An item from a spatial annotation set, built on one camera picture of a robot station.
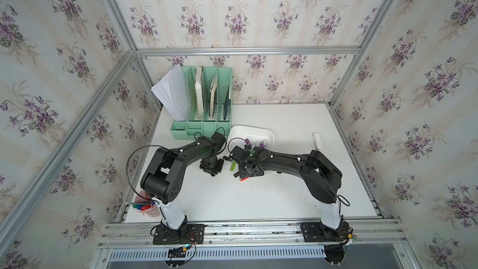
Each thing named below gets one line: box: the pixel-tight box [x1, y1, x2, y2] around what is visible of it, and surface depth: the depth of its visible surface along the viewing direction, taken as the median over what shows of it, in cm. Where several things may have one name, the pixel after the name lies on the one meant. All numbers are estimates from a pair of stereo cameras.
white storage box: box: [227, 125, 275, 152], surface depth 103 cm
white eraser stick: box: [312, 132, 322, 151], surface depth 102 cm
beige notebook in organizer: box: [209, 75, 218, 118], surface depth 103 cm
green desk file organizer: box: [170, 66, 234, 140], surface depth 106 cm
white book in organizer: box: [194, 66, 204, 119], surface depth 100 cm
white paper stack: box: [150, 63, 190, 121], surface depth 99 cm
